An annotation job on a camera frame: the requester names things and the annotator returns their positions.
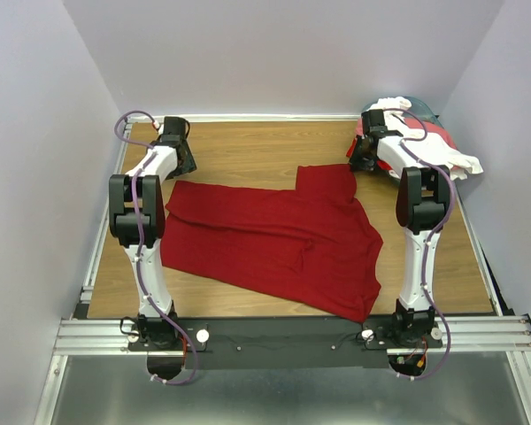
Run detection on dark red t shirt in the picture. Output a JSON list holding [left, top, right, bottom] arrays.
[[161, 165, 383, 322]]

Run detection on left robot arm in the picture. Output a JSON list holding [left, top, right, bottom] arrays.
[[109, 135, 196, 318]]

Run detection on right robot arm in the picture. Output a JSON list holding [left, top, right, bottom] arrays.
[[349, 130, 455, 347]]

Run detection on white t shirt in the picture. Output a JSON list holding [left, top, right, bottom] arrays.
[[377, 108, 483, 181]]

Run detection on pink t shirt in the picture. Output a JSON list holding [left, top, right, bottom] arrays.
[[356, 118, 458, 150]]

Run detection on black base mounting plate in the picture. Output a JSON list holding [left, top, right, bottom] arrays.
[[119, 315, 443, 382]]

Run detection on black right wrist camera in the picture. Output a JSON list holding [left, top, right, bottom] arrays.
[[361, 109, 388, 135]]

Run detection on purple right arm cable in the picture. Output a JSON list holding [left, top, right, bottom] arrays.
[[380, 108, 457, 382]]

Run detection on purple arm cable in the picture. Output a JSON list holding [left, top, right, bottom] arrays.
[[380, 108, 457, 382], [114, 110, 199, 387]]

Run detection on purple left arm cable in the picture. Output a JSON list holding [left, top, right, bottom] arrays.
[[114, 110, 199, 387]]

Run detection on aluminium frame extrusion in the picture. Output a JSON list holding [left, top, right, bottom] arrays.
[[52, 314, 531, 355]]

